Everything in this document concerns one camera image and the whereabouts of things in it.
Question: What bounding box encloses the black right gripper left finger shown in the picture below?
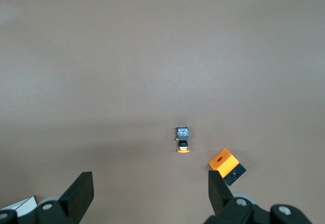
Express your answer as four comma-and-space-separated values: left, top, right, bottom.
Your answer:
17, 172, 94, 224

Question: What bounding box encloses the yellow push button switch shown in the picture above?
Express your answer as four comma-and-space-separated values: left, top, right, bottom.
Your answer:
174, 126, 191, 154

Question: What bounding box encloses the orange and black button box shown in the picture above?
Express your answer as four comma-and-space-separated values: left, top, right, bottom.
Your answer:
208, 147, 247, 187

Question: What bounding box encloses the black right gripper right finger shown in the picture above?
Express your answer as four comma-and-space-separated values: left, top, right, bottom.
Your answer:
205, 170, 313, 224

